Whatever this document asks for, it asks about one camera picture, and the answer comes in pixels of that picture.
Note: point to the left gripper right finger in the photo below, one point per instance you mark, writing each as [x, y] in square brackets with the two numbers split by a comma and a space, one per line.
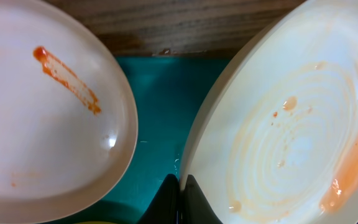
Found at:
[196, 208]

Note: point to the yellow plate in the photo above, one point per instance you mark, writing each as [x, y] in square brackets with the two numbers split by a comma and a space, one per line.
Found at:
[95, 222]

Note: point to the blue plastic tray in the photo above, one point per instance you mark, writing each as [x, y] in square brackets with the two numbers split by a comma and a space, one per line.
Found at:
[168, 92]

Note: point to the white plate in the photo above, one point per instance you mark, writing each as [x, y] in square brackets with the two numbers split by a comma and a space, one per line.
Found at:
[68, 119]
[276, 138]

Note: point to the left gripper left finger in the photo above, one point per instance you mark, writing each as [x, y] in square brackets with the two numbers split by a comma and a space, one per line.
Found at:
[163, 208]

